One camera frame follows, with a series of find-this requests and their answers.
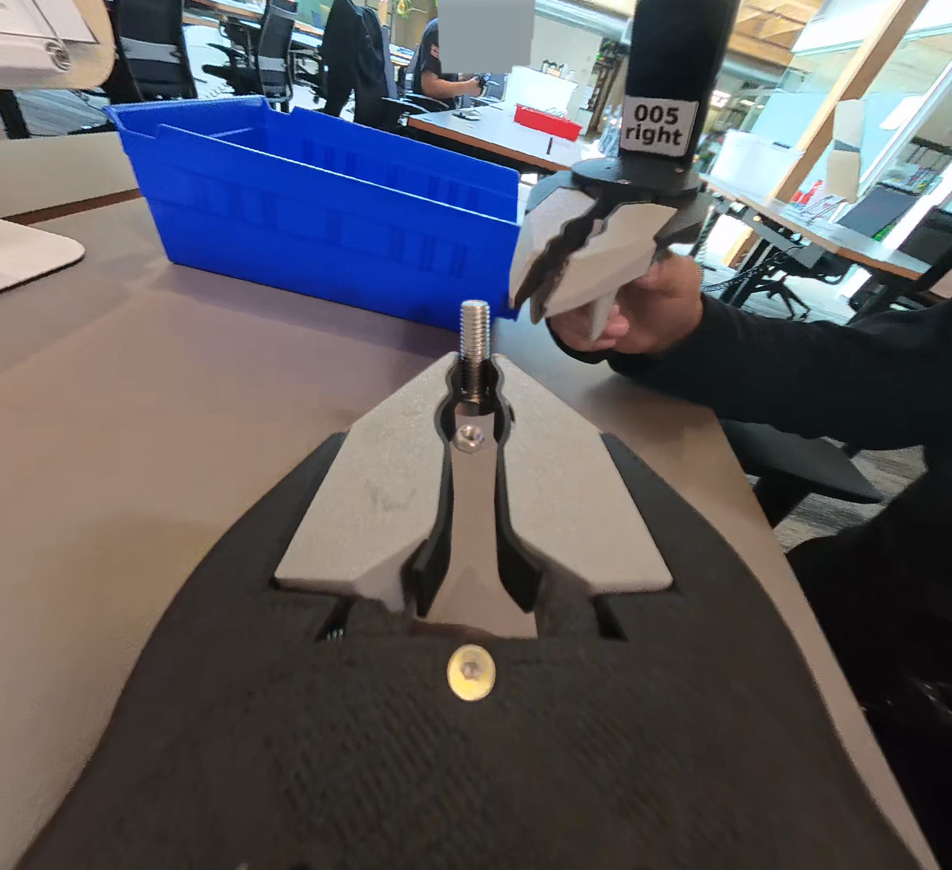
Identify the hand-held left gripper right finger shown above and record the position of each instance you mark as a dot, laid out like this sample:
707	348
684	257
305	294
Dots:
580	505

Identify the black jacket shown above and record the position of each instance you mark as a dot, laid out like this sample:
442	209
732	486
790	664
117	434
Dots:
357	59

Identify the person's right hand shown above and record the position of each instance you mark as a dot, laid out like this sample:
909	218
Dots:
662	312

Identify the light wooden desk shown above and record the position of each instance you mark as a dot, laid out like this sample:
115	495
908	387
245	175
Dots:
818	223

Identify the blue plastic bin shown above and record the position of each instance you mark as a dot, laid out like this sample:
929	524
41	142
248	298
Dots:
297	215

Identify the white document stand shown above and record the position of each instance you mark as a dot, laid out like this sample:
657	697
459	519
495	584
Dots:
30	252

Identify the brown wooden desk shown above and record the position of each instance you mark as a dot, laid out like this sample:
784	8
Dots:
491	133

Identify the red plastic bin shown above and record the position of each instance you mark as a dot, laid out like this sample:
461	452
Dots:
547	122

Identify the steel hex bolt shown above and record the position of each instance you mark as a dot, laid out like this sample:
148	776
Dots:
474	334

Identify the black chair seat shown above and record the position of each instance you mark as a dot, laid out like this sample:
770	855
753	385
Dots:
803	468

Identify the person's black clothed body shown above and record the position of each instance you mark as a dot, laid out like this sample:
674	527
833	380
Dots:
892	624

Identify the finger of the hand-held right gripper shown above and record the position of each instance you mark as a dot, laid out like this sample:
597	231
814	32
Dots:
625	245
539	237

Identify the black office chair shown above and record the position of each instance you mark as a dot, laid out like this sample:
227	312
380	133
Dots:
275	44
149	14

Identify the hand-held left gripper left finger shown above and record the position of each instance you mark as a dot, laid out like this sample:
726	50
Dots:
357	505

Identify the white plastic bin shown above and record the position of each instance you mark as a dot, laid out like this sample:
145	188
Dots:
751	156

